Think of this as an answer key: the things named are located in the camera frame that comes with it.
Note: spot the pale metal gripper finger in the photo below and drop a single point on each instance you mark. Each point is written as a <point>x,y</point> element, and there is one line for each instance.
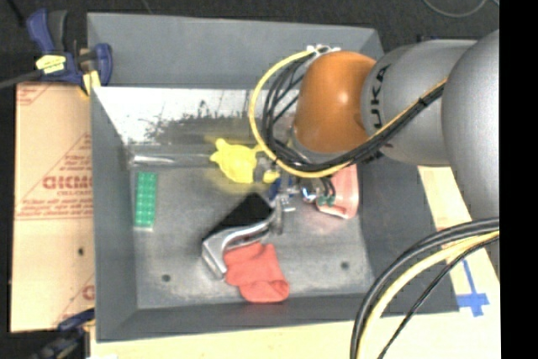
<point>278,222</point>
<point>288,204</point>

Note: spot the black cloth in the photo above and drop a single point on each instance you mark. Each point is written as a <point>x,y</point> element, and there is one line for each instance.
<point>246,211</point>

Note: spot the red cloth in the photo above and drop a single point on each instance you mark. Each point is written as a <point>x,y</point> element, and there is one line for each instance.
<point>256,275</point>

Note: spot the pink rounded object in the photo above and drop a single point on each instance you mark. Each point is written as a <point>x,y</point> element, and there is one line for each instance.
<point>348,187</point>

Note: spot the yellow toy animal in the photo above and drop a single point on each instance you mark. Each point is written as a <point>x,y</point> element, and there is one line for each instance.
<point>235,164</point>

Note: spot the silver metal tool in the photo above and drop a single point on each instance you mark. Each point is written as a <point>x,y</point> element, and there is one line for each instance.
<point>216,250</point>

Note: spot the green flat block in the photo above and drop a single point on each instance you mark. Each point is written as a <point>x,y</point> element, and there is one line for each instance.
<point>146,199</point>

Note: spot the grey metal bin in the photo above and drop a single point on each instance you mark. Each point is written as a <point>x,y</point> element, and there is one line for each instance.
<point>176,54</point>

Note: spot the brown cardboard board red print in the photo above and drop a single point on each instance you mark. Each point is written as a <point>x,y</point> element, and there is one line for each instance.
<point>50,138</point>

